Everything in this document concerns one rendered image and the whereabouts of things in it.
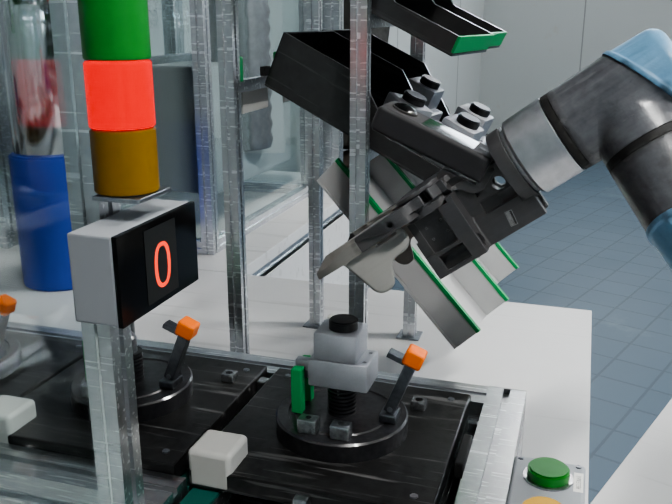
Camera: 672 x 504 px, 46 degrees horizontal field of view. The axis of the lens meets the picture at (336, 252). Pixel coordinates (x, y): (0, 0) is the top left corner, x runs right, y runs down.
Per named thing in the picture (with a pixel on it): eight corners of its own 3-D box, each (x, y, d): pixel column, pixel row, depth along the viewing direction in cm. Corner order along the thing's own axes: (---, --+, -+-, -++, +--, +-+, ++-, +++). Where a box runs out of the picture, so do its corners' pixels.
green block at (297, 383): (305, 409, 84) (305, 366, 82) (301, 414, 83) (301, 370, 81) (295, 407, 84) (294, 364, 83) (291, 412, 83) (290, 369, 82)
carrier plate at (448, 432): (470, 409, 92) (471, 392, 92) (430, 532, 70) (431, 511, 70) (279, 381, 99) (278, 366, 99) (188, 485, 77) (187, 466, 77)
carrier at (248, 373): (268, 380, 100) (265, 286, 96) (175, 483, 78) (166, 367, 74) (102, 356, 107) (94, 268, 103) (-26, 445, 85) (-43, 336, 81)
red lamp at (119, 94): (167, 123, 62) (163, 59, 61) (133, 132, 57) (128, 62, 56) (112, 120, 63) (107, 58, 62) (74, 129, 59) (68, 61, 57)
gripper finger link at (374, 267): (346, 322, 72) (429, 265, 72) (309, 269, 72) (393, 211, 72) (346, 316, 75) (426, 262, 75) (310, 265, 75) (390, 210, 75)
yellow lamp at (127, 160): (171, 185, 63) (167, 124, 62) (138, 199, 59) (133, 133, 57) (117, 181, 65) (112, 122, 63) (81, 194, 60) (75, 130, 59)
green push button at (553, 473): (569, 477, 78) (571, 459, 78) (567, 500, 75) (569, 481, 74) (528, 470, 79) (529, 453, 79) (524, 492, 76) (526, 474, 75)
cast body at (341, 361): (378, 376, 84) (379, 314, 82) (367, 394, 80) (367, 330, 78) (304, 365, 86) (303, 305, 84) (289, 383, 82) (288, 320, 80)
